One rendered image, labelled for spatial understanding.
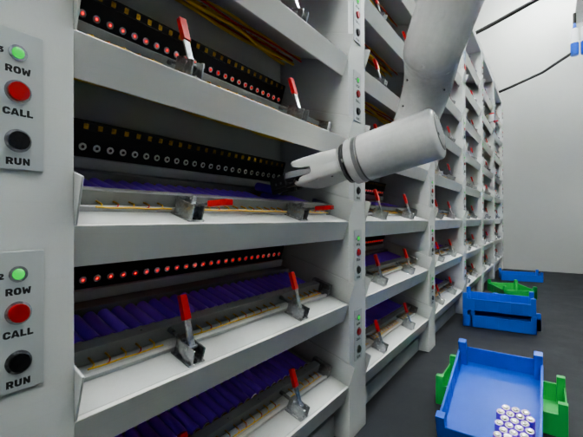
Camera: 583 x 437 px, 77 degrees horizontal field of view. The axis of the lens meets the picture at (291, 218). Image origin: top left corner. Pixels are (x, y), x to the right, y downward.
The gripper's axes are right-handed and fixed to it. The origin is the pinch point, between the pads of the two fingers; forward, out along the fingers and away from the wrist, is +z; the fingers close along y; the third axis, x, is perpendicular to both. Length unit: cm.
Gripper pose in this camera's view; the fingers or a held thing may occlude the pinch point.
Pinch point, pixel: (283, 185)
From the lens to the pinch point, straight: 75.9
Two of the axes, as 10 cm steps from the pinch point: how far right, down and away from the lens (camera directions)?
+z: -8.1, 2.2, 5.4
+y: -5.6, 0.0, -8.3
